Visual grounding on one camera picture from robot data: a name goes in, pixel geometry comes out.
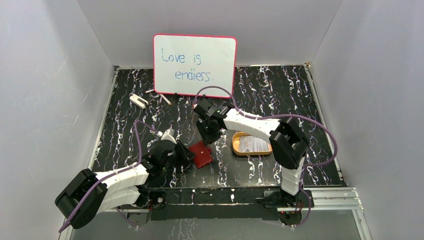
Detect red leather card holder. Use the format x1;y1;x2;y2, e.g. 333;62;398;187
188;140;213;169

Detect tan oval card tray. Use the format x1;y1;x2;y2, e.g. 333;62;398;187
232;132;273;156

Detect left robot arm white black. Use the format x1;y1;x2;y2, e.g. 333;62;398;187
54;139;196;229

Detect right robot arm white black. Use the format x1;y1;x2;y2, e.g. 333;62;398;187
194;99;310;207

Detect cards in tray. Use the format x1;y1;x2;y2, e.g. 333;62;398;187
238;135;271;153

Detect white marker pen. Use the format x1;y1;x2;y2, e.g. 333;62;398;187
159;93;172;106

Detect white board eraser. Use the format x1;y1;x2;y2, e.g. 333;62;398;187
129;93;149;110

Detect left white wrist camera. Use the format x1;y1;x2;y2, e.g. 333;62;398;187
156;127;177;145

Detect white board with red frame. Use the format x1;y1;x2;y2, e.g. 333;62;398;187
153;33;238;98

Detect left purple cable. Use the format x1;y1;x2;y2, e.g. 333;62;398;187
57;119;163;233

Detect purple cable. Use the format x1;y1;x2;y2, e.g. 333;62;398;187
57;119;163;233
193;85;339;228

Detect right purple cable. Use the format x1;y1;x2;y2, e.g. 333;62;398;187
193;85;339;228

